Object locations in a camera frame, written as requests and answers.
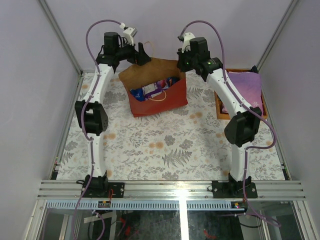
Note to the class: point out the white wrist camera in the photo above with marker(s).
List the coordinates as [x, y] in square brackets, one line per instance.
[128, 33]
[185, 39]

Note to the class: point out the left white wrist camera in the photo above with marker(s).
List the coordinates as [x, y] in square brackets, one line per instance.
[128, 33]

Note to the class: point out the purple Frozen cloth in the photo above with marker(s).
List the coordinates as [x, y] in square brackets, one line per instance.
[249, 85]

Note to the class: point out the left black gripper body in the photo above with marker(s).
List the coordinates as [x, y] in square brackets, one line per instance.
[138, 55]

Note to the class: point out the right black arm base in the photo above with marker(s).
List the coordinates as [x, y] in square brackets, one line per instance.
[233, 189]

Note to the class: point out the blue chips bag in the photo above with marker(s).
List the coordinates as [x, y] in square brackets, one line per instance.
[138, 94]

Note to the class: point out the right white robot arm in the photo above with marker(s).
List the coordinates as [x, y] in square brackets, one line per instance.
[244, 119]

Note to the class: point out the aluminium front rail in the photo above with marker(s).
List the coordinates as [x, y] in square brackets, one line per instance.
[267, 190]

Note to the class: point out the red brown paper bag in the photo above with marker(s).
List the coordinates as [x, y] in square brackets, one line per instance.
[157, 69]

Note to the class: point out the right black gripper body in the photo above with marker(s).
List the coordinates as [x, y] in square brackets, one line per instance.
[186, 61]

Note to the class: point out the grey slotted cable duct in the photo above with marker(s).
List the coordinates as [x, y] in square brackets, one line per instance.
[210, 205]

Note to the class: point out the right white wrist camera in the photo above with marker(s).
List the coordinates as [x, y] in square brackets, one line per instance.
[185, 39]

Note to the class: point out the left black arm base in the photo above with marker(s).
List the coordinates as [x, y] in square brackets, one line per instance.
[100, 187]

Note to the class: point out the purple snack packet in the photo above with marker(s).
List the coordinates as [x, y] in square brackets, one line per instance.
[155, 89]

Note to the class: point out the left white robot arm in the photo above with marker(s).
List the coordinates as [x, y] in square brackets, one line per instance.
[91, 115]

